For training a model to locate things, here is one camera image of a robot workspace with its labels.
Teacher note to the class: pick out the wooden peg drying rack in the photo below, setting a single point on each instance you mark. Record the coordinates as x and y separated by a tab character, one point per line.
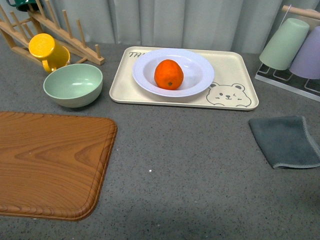
17	33

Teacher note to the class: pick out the dark green mug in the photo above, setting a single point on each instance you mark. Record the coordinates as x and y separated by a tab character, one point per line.
23	5

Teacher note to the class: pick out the white cup holder rack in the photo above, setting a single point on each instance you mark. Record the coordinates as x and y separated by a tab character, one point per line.
309	88

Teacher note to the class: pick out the light green tumbler cup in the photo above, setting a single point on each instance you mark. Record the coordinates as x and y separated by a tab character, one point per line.
282	48

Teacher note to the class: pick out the yellow mug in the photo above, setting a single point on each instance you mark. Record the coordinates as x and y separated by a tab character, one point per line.
49	52

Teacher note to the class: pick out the light green bowl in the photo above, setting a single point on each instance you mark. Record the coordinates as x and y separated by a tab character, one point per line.
75	85

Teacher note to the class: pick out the white ridged plate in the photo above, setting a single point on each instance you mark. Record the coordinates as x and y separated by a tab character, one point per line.
198	72

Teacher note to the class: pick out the beige bear serving tray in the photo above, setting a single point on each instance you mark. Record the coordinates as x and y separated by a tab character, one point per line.
231	88

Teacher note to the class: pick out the grey folded cloth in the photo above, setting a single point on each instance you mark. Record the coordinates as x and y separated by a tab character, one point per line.
286	142

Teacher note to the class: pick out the orange fruit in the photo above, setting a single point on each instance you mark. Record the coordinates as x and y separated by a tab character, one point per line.
168	75

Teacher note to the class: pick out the brown wooden cutting board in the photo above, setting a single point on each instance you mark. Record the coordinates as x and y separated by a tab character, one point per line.
53	166

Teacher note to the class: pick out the lilac tumbler cup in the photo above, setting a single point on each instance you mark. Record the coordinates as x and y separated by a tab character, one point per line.
306	63

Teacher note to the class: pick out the grey-white curtain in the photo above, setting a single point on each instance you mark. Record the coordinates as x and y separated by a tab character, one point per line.
242	26

